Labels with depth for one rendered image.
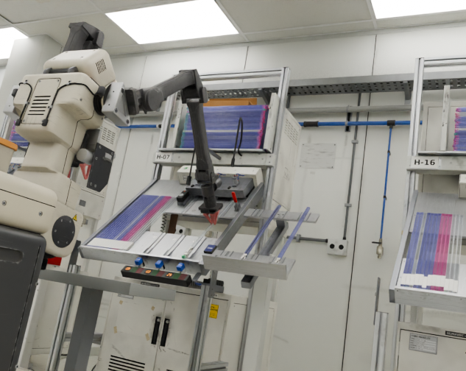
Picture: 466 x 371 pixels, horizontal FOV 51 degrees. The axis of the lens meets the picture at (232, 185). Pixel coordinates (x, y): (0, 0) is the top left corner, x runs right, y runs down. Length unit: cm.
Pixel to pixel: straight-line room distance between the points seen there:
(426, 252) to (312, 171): 225
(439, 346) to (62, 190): 150
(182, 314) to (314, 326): 166
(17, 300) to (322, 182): 309
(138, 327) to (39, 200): 138
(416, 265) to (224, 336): 94
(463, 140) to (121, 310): 185
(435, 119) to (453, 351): 114
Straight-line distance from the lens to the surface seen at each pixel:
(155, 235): 239
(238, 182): 253
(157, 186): 286
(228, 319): 237
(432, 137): 264
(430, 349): 213
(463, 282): 190
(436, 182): 256
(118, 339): 268
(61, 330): 252
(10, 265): 132
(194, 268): 212
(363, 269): 387
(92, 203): 365
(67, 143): 170
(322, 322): 391
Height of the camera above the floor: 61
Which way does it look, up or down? 13 degrees up
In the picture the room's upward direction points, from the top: 9 degrees clockwise
